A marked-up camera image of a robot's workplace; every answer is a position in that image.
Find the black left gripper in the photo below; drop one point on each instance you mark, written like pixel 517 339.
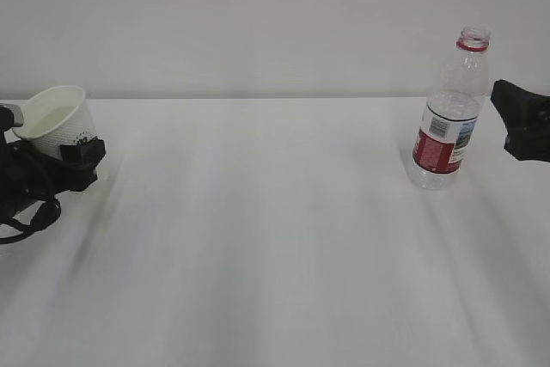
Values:
pixel 28 176

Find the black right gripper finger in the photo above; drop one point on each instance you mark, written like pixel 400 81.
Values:
pixel 526 120

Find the white paper coffee cup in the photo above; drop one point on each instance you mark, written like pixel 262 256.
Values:
pixel 54 117

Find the clear plastic water bottle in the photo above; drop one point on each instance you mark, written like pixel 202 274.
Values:
pixel 451 111

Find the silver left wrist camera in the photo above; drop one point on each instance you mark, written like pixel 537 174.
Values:
pixel 10 116

